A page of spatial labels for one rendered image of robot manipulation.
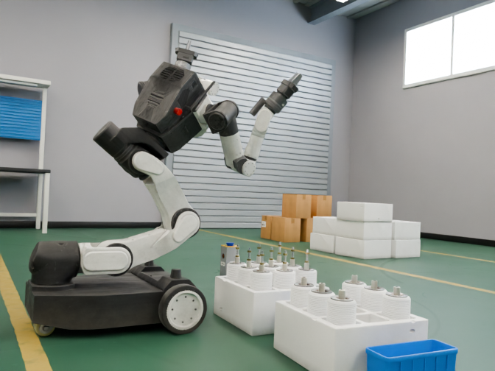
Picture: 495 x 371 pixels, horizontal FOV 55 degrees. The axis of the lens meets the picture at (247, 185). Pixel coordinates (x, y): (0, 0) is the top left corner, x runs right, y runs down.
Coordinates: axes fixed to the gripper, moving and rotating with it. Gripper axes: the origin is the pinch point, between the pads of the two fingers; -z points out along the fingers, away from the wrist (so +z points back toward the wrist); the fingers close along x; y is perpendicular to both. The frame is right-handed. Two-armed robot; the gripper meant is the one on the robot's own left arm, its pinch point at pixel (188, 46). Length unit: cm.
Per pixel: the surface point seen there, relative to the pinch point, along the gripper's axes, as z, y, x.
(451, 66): -260, -394, 334
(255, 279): 114, 43, 59
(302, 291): 115, 72, 73
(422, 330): 118, 86, 113
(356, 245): 60, -208, 181
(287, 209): 19, -348, 130
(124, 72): -130, -421, -133
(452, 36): -304, -386, 325
